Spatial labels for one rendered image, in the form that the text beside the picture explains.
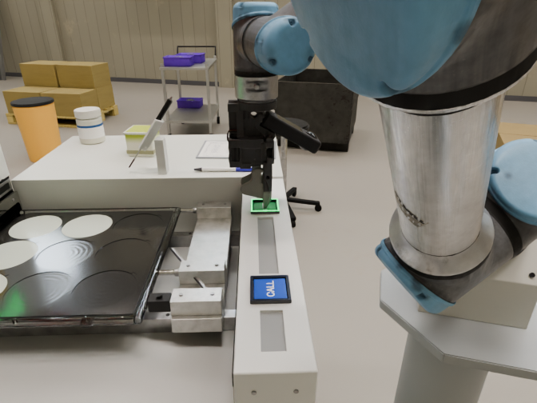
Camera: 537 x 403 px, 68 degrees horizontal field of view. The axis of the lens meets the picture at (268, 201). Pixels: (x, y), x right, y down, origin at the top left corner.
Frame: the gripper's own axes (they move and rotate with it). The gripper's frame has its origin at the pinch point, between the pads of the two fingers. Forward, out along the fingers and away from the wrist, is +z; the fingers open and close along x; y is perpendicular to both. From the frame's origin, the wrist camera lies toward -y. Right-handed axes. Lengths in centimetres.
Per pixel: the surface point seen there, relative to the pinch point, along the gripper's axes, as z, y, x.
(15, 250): 7.4, 48.8, 4.7
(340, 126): 69, -81, -305
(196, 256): 9.3, 14.3, 4.9
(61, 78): 47, 247, -460
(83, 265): 7.3, 33.8, 10.3
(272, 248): 1.7, -0.1, 14.4
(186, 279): 8.3, 14.9, 13.7
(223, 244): 9.3, 9.4, 0.7
